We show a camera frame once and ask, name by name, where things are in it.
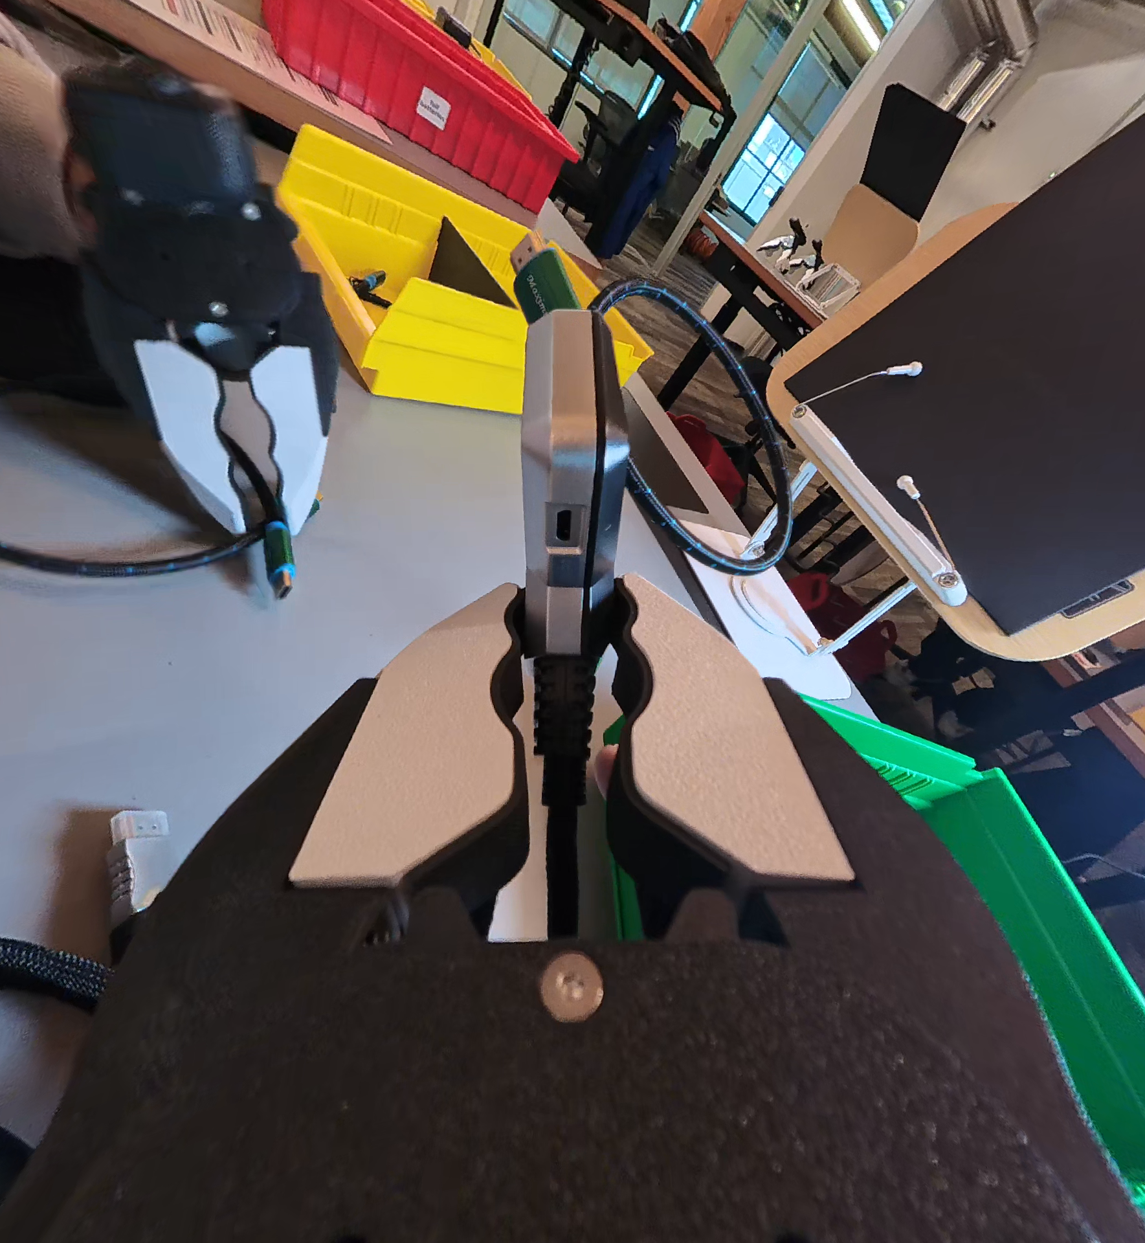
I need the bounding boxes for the black white desktop device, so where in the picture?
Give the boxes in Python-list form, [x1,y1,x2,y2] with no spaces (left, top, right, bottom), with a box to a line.
[758,217,863,314]

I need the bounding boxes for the yellow plastic bin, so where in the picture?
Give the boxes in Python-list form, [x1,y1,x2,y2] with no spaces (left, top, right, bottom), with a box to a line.
[276,124,656,417]

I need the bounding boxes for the black office chair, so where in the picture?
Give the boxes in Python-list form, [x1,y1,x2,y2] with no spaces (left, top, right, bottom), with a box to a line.
[573,92,636,209]

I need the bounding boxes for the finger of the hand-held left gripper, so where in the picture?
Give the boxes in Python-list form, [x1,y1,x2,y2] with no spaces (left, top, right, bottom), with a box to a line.
[245,345,332,531]
[134,337,250,535]

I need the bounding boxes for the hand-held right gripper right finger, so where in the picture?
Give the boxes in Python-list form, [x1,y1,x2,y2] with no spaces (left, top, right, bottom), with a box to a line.
[607,572,859,943]

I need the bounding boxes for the red bag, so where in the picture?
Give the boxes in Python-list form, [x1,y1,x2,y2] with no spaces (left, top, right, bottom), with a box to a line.
[791,572,903,683]

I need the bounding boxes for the black wood-rimmed panel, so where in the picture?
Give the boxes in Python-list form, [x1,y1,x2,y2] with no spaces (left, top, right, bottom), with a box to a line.
[767,81,1145,661]

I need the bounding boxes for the red plastic bin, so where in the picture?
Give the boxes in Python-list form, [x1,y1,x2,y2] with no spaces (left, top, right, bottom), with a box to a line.
[262,0,582,216]
[672,413,747,508]

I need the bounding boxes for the person's left forearm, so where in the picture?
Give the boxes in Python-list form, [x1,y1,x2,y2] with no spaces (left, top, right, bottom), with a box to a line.
[0,0,89,258]

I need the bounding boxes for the blue hanging jacket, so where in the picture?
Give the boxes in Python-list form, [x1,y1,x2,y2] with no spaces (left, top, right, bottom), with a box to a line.
[588,116,685,258]

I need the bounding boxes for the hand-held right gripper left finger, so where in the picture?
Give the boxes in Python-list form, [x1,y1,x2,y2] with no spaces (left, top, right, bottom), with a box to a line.
[287,583,532,943]

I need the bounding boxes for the green plastic bin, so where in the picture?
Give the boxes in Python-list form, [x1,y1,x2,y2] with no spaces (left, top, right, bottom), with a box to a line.
[602,694,1145,1243]

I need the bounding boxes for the grey multiport adapter hub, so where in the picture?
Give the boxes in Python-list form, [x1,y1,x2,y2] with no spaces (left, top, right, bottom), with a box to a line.
[519,308,632,655]

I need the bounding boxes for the tan and black board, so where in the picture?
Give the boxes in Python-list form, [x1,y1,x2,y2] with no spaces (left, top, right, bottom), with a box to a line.
[825,81,969,261]

